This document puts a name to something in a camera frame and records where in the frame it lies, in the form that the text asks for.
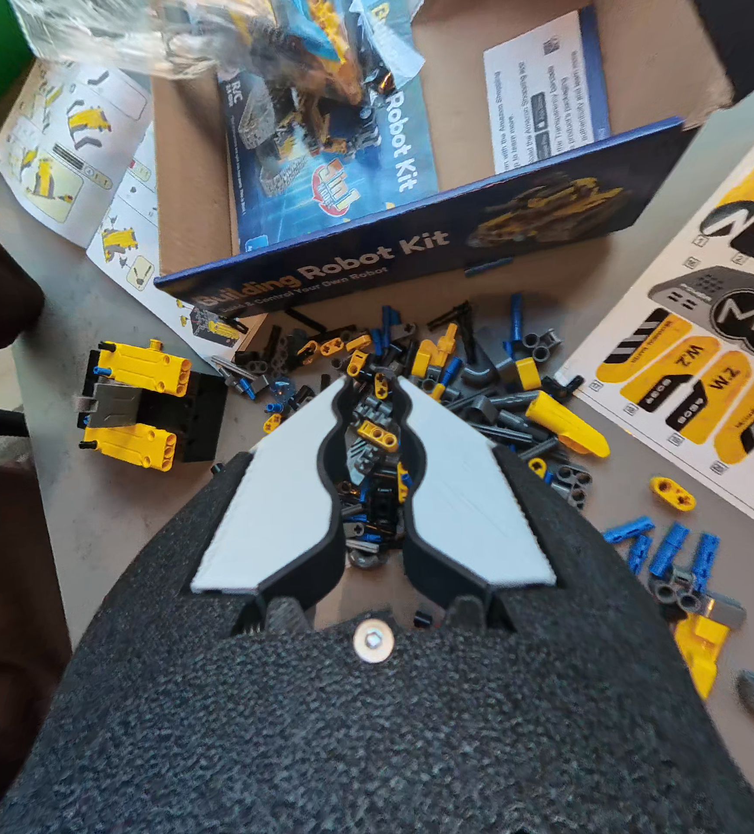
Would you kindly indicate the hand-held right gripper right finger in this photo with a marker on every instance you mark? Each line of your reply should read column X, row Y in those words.
column 475, row 521

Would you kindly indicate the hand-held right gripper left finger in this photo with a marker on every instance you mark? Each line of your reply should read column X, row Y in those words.
column 273, row 521

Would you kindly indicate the pile of blue grey connectors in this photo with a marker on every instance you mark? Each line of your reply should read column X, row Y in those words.
column 560, row 424

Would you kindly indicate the black and yellow brick block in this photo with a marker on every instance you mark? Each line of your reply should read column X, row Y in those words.
column 143, row 372

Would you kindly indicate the grey desk with wooden edge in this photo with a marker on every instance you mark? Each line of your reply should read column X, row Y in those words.
column 90, row 547

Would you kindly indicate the clear plastic bag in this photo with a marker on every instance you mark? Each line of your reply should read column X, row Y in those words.
column 156, row 33

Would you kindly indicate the printed parts sheet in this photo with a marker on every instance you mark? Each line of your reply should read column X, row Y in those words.
column 690, row 378

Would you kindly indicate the blue cardboard kit box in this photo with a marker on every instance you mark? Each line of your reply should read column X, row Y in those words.
column 351, row 254

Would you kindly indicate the instruction booklet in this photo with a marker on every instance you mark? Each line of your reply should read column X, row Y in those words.
column 77, row 157

